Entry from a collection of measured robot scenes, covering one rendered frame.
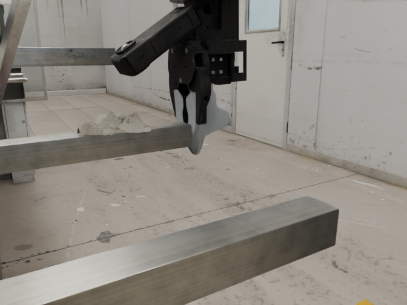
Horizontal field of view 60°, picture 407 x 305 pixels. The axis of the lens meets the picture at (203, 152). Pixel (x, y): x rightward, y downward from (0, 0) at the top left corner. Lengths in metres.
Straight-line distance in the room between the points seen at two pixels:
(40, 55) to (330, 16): 2.92
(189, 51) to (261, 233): 0.27
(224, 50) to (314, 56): 3.00
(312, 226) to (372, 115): 2.84
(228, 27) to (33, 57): 0.33
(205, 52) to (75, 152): 0.19
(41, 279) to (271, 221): 0.14
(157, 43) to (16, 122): 2.57
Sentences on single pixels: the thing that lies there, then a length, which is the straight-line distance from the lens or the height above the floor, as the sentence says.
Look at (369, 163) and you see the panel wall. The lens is 3.15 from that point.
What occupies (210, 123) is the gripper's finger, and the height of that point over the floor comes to 0.86.
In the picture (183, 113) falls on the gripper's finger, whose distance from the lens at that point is 0.48.
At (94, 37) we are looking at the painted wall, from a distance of 9.51.
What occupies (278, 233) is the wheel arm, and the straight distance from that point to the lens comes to 0.24.
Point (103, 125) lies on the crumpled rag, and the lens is 0.43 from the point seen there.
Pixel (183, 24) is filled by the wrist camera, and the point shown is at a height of 0.98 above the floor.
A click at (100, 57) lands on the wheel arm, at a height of 0.94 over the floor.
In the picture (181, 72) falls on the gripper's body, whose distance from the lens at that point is 0.46.
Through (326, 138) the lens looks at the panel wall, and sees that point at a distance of 3.38.
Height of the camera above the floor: 0.95
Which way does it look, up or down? 15 degrees down
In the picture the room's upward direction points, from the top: straight up
